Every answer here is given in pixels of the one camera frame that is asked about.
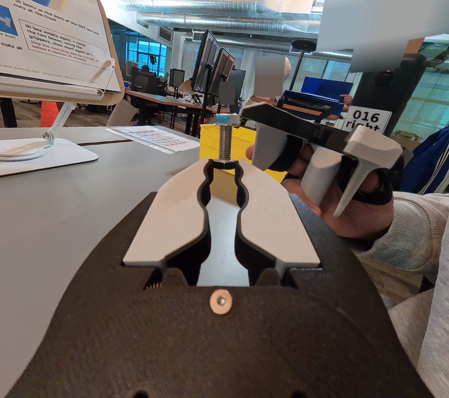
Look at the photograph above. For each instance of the person's right forearm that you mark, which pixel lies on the person's right forearm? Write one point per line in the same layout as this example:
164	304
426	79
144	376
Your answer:
417	229

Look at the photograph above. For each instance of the black disc floor lamp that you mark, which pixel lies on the black disc floor lamp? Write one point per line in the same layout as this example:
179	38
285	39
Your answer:
303	45

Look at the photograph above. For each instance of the orange traffic cone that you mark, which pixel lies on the orange traffic cone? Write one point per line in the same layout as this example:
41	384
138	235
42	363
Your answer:
49	115

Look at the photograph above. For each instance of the steel hex bolt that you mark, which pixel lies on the steel hex bolt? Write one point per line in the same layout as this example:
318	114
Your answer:
225	141

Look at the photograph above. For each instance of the laminated paper sheet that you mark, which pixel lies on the laminated paper sheet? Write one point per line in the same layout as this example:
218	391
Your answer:
150	138

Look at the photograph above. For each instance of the person's right hand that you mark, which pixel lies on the person's right hand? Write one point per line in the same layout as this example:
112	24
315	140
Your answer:
364	219

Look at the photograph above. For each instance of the yellow plastic bin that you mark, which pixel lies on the yellow plastic bin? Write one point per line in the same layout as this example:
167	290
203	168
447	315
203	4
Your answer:
208	141

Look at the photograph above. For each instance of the blue track jacket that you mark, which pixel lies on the blue track jacket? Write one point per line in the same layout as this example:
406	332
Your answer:
431	159

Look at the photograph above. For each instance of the steel hex nut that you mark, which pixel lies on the steel hex nut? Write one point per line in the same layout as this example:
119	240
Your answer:
228	120

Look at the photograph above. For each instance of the person's grey sweatshirt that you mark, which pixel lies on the person's grey sweatshirt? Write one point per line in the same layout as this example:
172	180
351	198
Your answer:
435	334

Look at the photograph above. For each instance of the background work table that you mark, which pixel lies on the background work table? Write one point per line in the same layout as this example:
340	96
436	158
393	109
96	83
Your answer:
150	98

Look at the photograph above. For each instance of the instruction sheet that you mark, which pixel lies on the instruction sheet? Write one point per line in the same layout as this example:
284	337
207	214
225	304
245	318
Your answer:
52	19

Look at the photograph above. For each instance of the small black monitor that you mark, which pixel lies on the small black monitor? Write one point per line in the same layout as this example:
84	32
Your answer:
177	78

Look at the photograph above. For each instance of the white document stand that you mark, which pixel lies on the white document stand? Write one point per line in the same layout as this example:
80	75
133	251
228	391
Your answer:
70	155

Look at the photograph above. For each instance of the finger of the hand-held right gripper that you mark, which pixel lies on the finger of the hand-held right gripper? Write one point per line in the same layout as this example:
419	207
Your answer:
250	113

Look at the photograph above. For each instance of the blue plastic bin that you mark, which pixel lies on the blue plastic bin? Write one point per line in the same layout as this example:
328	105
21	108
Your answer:
326	87

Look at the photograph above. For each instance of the grey desk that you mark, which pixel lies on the grey desk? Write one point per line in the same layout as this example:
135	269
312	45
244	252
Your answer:
52	229

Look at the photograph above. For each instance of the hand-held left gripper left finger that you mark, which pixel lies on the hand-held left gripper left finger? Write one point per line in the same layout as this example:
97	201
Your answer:
168	222

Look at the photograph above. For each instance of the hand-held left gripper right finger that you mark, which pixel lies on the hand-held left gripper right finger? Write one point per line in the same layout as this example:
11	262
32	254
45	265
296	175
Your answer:
277	229

